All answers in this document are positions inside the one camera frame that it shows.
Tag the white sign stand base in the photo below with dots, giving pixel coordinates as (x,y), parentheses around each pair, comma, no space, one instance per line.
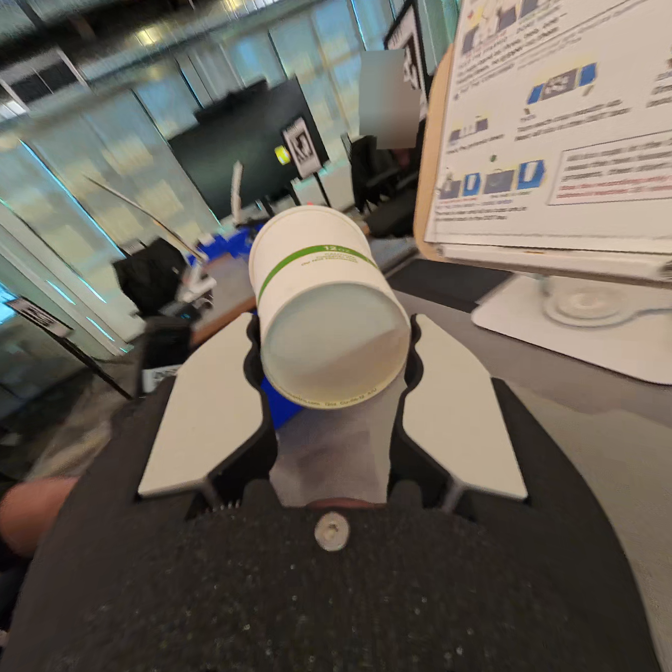
(525,325)

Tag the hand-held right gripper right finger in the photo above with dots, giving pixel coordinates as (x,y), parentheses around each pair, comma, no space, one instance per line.
(462,425)

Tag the white instruction sheet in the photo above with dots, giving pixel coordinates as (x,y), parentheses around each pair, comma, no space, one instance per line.
(577,131)

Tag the person's left forearm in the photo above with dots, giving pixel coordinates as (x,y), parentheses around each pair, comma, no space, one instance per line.
(36,514)

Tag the wooden sign board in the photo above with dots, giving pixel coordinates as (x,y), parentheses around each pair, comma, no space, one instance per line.
(428,183)

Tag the white paper cup green band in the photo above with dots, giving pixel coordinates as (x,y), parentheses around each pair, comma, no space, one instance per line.
(325,346)

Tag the black display board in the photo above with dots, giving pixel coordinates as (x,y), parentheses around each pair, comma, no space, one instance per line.
(236,147)

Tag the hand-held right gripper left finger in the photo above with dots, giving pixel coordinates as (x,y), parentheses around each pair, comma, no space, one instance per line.
(210,425)

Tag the blue plastic bin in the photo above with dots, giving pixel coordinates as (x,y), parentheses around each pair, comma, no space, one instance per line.
(278,409)
(231,244)

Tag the black-white marker sign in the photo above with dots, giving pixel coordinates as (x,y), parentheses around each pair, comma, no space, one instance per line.
(36,315)
(302,144)
(407,26)

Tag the black office chair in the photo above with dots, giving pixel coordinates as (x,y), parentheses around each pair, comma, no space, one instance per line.
(147,273)

